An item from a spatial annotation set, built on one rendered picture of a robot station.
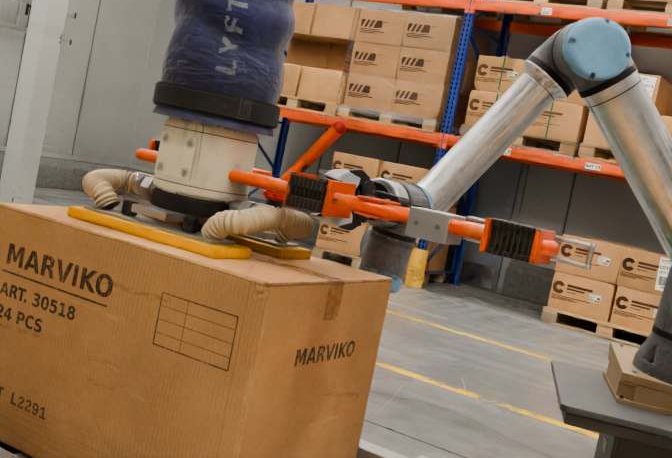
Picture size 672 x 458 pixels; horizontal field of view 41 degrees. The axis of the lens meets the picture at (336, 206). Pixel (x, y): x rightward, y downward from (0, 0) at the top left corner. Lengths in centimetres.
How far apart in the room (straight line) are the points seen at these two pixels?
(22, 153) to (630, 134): 326
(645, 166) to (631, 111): 11
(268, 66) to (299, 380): 53
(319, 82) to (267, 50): 854
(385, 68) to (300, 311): 835
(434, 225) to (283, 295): 25
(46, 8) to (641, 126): 326
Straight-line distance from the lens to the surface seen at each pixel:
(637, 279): 861
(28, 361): 162
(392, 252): 172
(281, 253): 157
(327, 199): 142
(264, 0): 155
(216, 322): 134
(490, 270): 1034
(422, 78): 943
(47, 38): 449
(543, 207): 1021
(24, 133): 447
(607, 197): 1002
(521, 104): 187
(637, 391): 204
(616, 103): 176
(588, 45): 174
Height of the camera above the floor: 114
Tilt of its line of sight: 3 degrees down
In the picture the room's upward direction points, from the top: 11 degrees clockwise
